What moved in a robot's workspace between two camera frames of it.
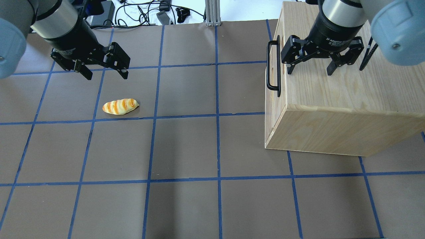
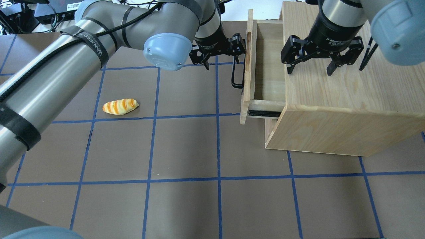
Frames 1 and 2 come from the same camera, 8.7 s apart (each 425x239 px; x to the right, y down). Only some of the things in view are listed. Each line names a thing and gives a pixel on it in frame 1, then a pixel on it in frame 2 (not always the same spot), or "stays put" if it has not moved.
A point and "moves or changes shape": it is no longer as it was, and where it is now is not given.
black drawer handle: x=277 y=88 -> x=241 y=86
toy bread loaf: x=120 y=107 stays put
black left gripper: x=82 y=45 -> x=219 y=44
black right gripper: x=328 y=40 stays put
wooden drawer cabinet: x=353 y=112 stays put
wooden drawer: x=276 y=81 moves or changes shape
